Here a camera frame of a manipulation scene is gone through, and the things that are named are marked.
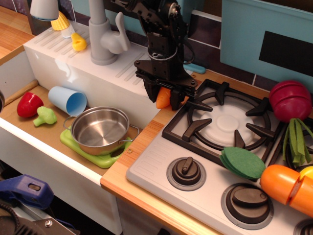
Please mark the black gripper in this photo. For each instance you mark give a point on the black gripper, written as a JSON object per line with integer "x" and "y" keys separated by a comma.
{"x": 169, "y": 74}

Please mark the small orange toy carrot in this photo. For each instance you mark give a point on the small orange toy carrot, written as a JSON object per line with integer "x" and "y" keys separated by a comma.
{"x": 163, "y": 98}

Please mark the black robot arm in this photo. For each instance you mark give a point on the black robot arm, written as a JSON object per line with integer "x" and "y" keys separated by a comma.
{"x": 166, "y": 31}

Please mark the stainless steel pot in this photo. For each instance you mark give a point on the stainless steel pot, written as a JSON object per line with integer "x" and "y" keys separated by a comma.
{"x": 101, "y": 130}

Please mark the green felt carrot leaves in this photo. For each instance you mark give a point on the green felt carrot leaves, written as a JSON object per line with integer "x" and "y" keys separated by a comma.
{"x": 242, "y": 162}

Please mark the large orange toy carrot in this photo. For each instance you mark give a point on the large orange toy carrot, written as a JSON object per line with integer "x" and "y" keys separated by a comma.
{"x": 288, "y": 187}

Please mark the black stove grate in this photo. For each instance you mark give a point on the black stove grate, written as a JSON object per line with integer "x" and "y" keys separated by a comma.
{"x": 220, "y": 116}

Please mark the grey toy faucet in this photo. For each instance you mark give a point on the grey toy faucet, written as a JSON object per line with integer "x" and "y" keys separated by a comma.
{"x": 105, "y": 43}

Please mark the grey stove top panel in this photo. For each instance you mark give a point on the grey stove top panel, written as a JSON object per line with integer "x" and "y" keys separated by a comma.
{"x": 204, "y": 204}

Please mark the left black stove knob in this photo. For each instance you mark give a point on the left black stove knob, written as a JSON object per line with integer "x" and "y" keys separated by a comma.
{"x": 186, "y": 174}

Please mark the black stove knob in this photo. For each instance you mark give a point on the black stove knob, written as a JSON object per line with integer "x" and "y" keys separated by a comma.
{"x": 186, "y": 174}
{"x": 247, "y": 206}
{"x": 304, "y": 227}

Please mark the green plastic cutting board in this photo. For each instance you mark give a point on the green plastic cutting board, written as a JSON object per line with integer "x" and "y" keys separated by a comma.
{"x": 102, "y": 161}

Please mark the light blue plastic cup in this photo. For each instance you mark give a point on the light blue plastic cup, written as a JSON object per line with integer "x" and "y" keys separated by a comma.
{"x": 71, "y": 102}

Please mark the yellow toy pear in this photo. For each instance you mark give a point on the yellow toy pear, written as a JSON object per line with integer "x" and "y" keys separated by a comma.
{"x": 78, "y": 42}

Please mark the white toy sink unit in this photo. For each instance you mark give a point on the white toy sink unit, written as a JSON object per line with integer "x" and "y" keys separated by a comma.
{"x": 38, "y": 151}

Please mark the teal cabinet with black window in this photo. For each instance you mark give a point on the teal cabinet with black window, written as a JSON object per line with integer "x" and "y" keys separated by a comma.
{"x": 266, "y": 39}

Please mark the green toy broccoli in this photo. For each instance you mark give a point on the green toy broccoli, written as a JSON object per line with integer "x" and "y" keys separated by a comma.
{"x": 45, "y": 115}

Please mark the yellow toy corn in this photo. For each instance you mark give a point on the yellow toy corn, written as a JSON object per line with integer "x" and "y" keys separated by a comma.
{"x": 60, "y": 23}

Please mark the purple toy beet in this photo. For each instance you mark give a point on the purple toy beet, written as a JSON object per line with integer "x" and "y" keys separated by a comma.
{"x": 290, "y": 99}

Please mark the red toy pepper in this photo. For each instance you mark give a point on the red toy pepper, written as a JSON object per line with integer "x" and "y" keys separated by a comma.
{"x": 28, "y": 105}

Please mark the middle black stove knob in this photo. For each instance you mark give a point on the middle black stove knob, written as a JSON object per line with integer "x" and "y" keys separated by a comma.
{"x": 247, "y": 206}

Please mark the green felt beet stems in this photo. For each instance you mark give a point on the green felt beet stems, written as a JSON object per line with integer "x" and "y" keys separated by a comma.
{"x": 295, "y": 139}

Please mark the white lamp shade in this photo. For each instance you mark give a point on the white lamp shade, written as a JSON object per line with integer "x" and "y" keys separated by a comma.
{"x": 45, "y": 10}

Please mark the yellow toy vegetable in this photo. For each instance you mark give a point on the yellow toy vegetable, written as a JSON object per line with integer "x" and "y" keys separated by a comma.
{"x": 306, "y": 172}

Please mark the blue clamp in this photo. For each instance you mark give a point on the blue clamp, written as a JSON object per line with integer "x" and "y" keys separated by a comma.
{"x": 28, "y": 190}

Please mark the right black stove knob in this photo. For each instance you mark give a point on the right black stove knob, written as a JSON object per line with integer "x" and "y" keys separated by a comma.
{"x": 304, "y": 227}

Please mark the toy fork blue handle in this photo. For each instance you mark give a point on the toy fork blue handle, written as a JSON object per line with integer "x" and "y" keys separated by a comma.
{"x": 194, "y": 68}

